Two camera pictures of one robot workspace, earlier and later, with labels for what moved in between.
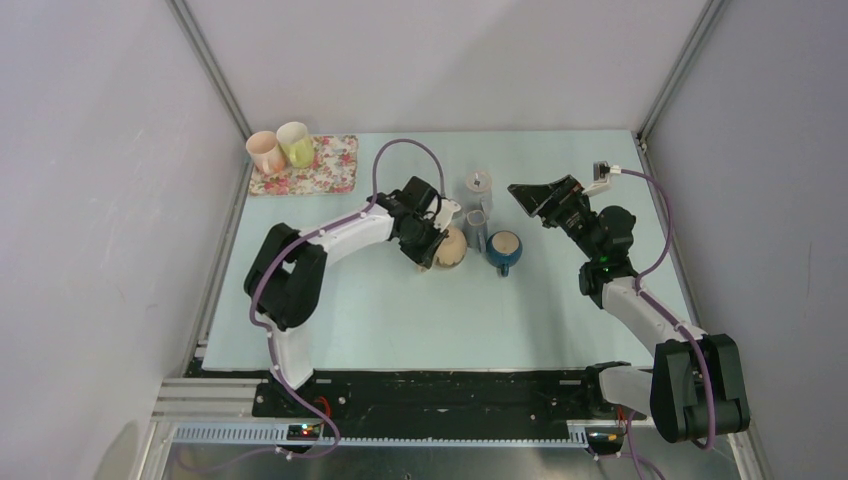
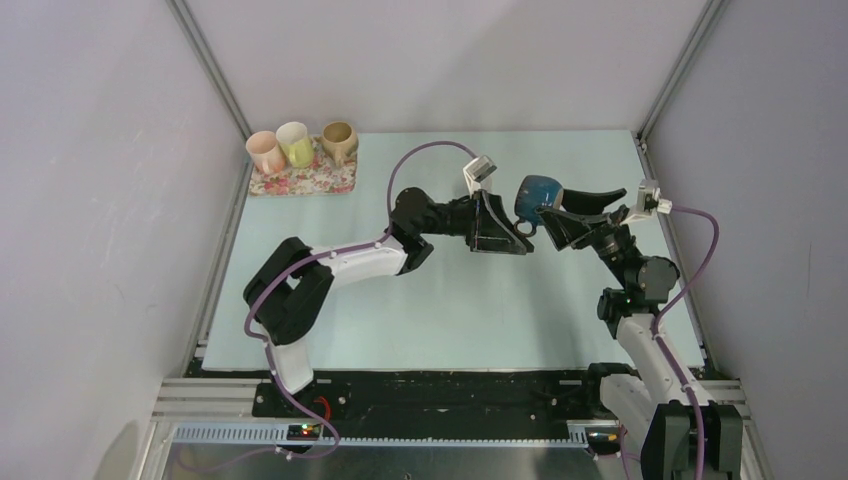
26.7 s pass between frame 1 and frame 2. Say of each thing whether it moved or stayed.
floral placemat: stayed
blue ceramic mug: moved
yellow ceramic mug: stayed
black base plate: stayed
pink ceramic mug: stayed
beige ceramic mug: moved
